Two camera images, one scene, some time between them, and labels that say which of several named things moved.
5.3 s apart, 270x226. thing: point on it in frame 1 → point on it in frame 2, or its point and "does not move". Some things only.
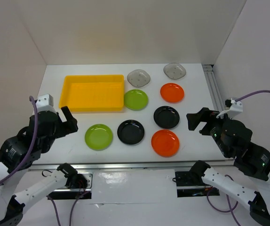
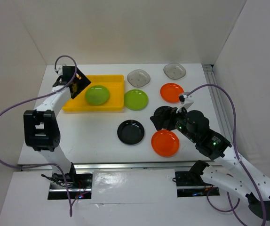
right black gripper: x=204 y=114 → x=158 y=120
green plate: x=99 y=137 → x=97 y=95
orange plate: x=171 y=92 does not move
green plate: x=135 y=100 does not move
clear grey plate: x=138 y=77 does not move
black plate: x=131 y=132 does not move
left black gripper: x=70 y=125 → x=83 y=83
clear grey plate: x=174 y=70 does not move
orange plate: x=165 y=143 does not move
